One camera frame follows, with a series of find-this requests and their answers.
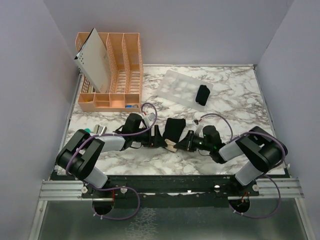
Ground black garment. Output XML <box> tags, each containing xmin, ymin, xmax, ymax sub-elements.
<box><xmin>162</xmin><ymin>118</ymin><xmax>186</xmax><ymax>143</ymax></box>

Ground orange plastic desk organizer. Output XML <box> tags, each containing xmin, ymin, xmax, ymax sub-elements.
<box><xmin>78</xmin><ymin>32</ymin><xmax>144</xmax><ymax>113</ymax></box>

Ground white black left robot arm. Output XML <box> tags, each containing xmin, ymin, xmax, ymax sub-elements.
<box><xmin>55</xmin><ymin>113</ymin><xmax>168</xmax><ymax>198</ymax></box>

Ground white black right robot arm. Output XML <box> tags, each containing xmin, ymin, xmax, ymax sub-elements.
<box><xmin>174</xmin><ymin>125</ymin><xmax>288</xmax><ymax>196</ymax></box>

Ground blue clips in organizer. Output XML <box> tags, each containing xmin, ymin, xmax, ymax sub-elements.
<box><xmin>125</xmin><ymin>104</ymin><xmax>139</xmax><ymax>109</ymax></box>

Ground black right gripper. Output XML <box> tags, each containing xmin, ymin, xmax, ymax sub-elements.
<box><xmin>174</xmin><ymin>129</ymin><xmax>213</xmax><ymax>152</ymax></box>

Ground aluminium frame rail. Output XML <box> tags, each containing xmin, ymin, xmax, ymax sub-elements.
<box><xmin>38</xmin><ymin>180</ymin><xmax>112</xmax><ymax>202</ymax></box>

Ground clear plastic box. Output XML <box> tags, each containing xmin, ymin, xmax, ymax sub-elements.
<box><xmin>156</xmin><ymin>70</ymin><xmax>214</xmax><ymax>112</ymax></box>

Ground black white boxer briefs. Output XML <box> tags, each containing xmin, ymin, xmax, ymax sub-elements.
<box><xmin>195</xmin><ymin>84</ymin><xmax>211</xmax><ymax>106</ymax></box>

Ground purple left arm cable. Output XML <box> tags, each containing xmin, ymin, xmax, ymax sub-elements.
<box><xmin>65</xmin><ymin>102</ymin><xmax>158</xmax><ymax>222</ymax></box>

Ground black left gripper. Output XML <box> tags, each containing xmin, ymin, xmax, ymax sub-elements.
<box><xmin>132</xmin><ymin>124</ymin><xmax>168</xmax><ymax>147</ymax></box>

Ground white booklet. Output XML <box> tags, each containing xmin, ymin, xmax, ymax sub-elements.
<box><xmin>74</xmin><ymin>28</ymin><xmax>112</xmax><ymax>93</ymax></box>

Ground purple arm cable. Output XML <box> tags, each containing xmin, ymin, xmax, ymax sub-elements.
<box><xmin>65</xmin><ymin>102</ymin><xmax>158</xmax><ymax>222</ymax></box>
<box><xmin>194</xmin><ymin>113</ymin><xmax>288</xmax><ymax>220</ymax></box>

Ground grey green stapler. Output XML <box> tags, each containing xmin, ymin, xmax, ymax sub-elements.
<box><xmin>93</xmin><ymin>124</ymin><xmax>107</xmax><ymax>135</ymax></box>

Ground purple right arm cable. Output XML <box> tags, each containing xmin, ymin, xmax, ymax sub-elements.
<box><xmin>194</xmin><ymin>113</ymin><xmax>288</xmax><ymax>220</ymax></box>

